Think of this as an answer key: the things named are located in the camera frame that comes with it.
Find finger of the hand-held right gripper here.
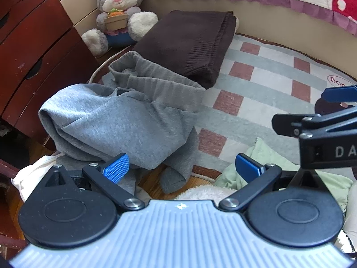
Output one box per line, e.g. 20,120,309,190
272,107,357,139
320,85,357,104

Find light green cloth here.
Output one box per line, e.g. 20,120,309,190
213,137,355,210

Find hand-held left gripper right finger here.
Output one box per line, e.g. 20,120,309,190
219,153,324,211

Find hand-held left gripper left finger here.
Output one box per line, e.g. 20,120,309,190
45,153,145,211

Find beige bed frame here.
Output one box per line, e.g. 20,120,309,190
142,0,357,86

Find checked rug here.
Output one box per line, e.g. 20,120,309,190
89,32,357,190

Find brown folded sweater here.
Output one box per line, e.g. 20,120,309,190
132,10,240,89

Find white fluffy cloth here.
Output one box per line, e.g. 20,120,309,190
174,184,237,201

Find white cable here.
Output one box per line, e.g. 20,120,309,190
89,46,137,84

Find brown wooden dresser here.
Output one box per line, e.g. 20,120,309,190
0,0,95,146

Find cream nightstand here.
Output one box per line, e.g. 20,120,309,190
57,0,106,37

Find grey sweatpants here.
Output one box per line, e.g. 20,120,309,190
38,51,206,194

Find white waffle cloth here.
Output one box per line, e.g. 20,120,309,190
11,155,67,201

